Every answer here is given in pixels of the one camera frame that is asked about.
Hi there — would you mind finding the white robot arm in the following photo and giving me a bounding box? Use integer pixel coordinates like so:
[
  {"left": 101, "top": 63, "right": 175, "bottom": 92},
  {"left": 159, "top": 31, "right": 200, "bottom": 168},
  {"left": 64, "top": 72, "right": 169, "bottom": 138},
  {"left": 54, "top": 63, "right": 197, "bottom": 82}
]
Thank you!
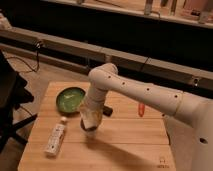
[{"left": 79, "top": 63, "right": 213, "bottom": 171}]

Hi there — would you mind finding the dark object behind arm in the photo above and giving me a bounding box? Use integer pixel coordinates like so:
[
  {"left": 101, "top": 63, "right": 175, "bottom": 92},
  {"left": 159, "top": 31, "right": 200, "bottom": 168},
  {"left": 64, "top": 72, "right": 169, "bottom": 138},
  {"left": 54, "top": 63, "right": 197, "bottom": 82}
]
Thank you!
[{"left": 103, "top": 106, "right": 113, "bottom": 117}]

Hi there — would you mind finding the green ceramic plate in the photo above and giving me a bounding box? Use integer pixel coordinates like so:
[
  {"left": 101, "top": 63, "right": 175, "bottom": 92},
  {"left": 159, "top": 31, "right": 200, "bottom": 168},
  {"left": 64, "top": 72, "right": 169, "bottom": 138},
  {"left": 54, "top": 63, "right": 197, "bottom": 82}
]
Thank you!
[{"left": 56, "top": 87, "right": 85, "bottom": 114}]

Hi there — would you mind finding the black office chair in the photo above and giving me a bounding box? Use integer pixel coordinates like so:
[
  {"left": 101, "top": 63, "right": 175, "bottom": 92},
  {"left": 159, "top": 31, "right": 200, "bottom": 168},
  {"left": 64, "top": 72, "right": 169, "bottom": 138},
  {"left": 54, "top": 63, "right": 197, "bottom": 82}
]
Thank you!
[{"left": 0, "top": 50, "right": 37, "bottom": 153}]

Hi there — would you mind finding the grey metal rail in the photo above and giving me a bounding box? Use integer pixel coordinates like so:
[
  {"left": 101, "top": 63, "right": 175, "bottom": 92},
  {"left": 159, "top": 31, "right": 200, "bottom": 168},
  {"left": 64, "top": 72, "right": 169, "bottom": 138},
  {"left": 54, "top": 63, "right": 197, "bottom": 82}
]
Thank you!
[{"left": 0, "top": 28, "right": 213, "bottom": 91}]

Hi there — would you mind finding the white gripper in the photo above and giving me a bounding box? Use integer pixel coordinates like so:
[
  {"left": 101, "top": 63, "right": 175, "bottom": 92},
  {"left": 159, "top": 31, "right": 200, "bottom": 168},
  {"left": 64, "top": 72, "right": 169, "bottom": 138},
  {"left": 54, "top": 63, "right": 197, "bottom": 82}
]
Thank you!
[{"left": 80, "top": 119, "right": 98, "bottom": 138}]

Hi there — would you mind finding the white tube with cap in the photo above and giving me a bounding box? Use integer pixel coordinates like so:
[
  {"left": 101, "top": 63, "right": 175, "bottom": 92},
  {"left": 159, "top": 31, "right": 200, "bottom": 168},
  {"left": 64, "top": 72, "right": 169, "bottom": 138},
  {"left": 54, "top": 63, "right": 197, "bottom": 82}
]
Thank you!
[{"left": 44, "top": 117, "right": 67, "bottom": 157}]

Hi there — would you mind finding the black cable on floor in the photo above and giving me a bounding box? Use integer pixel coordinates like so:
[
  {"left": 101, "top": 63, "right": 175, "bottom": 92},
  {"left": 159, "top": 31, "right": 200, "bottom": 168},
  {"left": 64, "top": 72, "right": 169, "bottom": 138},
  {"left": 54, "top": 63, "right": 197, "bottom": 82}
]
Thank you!
[{"left": 4, "top": 39, "right": 45, "bottom": 75}]

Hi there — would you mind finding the orange carrot toy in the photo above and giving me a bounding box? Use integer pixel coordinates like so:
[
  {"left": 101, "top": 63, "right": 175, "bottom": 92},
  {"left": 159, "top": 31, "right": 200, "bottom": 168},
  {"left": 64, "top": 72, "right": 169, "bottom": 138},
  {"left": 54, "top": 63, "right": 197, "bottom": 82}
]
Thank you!
[{"left": 138, "top": 103, "right": 145, "bottom": 117}]

